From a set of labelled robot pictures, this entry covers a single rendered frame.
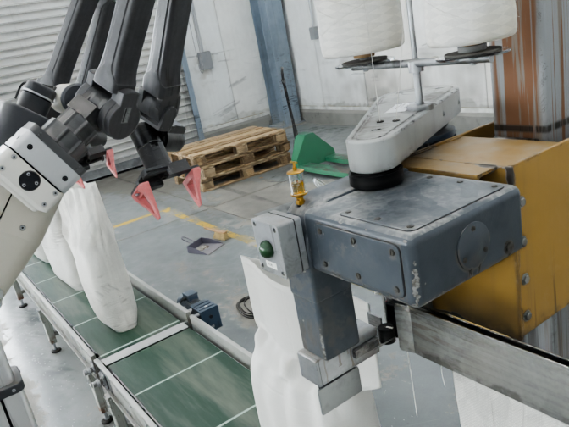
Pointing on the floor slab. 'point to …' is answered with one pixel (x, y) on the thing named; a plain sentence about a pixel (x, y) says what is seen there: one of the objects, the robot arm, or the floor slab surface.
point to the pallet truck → (314, 149)
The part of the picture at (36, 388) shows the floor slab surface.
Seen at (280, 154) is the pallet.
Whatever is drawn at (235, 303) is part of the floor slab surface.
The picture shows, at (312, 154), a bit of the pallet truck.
